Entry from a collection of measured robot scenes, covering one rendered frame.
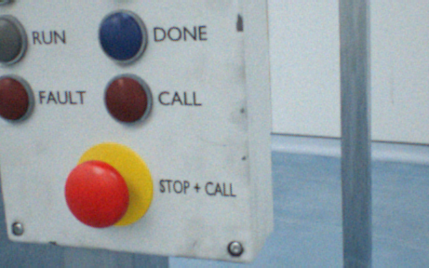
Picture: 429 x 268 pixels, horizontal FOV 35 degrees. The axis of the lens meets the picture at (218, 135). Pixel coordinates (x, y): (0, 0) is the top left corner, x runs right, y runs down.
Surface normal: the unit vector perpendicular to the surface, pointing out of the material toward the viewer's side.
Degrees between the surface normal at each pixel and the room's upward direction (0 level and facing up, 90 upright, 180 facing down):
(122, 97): 87
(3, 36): 89
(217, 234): 90
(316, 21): 90
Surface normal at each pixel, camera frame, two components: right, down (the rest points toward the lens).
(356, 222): -0.35, 0.22
